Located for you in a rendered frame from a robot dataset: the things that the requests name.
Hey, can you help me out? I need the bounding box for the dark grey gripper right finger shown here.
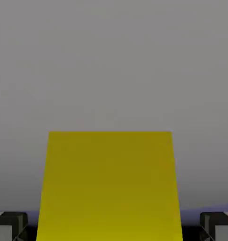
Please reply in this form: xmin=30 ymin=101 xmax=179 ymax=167
xmin=199 ymin=211 xmax=228 ymax=241

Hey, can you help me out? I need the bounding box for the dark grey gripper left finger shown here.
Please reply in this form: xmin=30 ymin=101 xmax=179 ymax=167
xmin=0 ymin=211 xmax=29 ymax=241

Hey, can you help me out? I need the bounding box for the large yellow box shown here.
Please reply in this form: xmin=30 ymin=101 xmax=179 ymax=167
xmin=36 ymin=131 xmax=183 ymax=241

